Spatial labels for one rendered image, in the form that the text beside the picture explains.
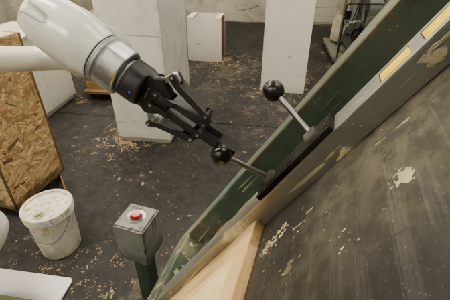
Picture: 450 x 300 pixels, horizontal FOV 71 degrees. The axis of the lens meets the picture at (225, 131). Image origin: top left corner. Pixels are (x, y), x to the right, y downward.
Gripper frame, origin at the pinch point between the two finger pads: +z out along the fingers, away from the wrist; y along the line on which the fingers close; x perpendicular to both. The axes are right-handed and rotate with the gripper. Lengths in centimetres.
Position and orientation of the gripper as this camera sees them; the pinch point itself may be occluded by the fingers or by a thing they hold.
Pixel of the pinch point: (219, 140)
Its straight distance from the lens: 58.0
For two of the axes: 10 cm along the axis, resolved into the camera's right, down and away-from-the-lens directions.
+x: -3.0, 4.9, -8.2
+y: -4.9, 6.6, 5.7
